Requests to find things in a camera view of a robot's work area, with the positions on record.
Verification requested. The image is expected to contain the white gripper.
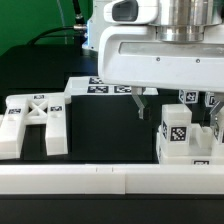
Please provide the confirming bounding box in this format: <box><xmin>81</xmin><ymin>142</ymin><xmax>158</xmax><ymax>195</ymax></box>
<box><xmin>98</xmin><ymin>25</ymin><xmax>224</xmax><ymax>120</ymax></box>

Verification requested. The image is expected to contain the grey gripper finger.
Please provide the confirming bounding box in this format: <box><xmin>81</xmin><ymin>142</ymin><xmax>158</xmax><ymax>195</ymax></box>
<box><xmin>210</xmin><ymin>101</ymin><xmax>224</xmax><ymax>127</ymax></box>

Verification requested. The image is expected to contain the white chair seat part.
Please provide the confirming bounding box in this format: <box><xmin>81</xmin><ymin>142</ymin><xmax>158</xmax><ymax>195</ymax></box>
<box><xmin>156</xmin><ymin>124</ymin><xmax>224</xmax><ymax>165</ymax></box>

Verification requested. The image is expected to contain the white chair back frame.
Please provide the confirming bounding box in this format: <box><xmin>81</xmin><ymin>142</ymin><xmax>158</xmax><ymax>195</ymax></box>
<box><xmin>0</xmin><ymin>92</ymin><xmax>71</xmax><ymax>160</ymax></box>

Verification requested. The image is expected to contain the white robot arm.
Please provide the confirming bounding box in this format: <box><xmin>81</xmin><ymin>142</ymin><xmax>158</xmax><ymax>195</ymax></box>
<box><xmin>98</xmin><ymin>0</ymin><xmax>224</xmax><ymax>124</ymax></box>

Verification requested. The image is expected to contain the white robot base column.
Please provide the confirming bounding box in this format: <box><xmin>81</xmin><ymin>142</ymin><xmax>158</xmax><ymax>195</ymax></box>
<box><xmin>82</xmin><ymin>0</ymin><xmax>110</xmax><ymax>56</ymax></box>

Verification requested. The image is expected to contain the white tagged cube right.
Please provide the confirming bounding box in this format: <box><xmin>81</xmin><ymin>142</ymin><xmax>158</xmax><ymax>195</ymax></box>
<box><xmin>204</xmin><ymin>92</ymin><xmax>216</xmax><ymax>107</ymax></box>

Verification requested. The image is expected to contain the white tagged cube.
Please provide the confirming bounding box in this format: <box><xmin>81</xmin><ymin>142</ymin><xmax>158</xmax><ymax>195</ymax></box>
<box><xmin>204</xmin><ymin>92</ymin><xmax>216</xmax><ymax>107</ymax></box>
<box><xmin>179</xmin><ymin>90</ymin><xmax>199</xmax><ymax>104</ymax></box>

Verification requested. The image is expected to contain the white tagged cube left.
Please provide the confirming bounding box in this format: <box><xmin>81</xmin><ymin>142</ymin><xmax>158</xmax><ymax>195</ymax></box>
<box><xmin>179</xmin><ymin>90</ymin><xmax>199</xmax><ymax>104</ymax></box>

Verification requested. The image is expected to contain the white flat tag plate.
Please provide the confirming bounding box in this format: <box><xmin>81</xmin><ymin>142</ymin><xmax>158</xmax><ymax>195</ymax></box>
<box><xmin>63</xmin><ymin>76</ymin><xmax>159</xmax><ymax>97</ymax></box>

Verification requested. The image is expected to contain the black cable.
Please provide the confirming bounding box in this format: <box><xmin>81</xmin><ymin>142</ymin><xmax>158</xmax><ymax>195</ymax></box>
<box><xmin>26</xmin><ymin>0</ymin><xmax>88</xmax><ymax>46</ymax></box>

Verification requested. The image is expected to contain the white front rail bar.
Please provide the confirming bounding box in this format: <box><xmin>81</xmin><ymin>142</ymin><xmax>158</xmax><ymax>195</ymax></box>
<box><xmin>0</xmin><ymin>164</ymin><xmax>224</xmax><ymax>195</ymax></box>

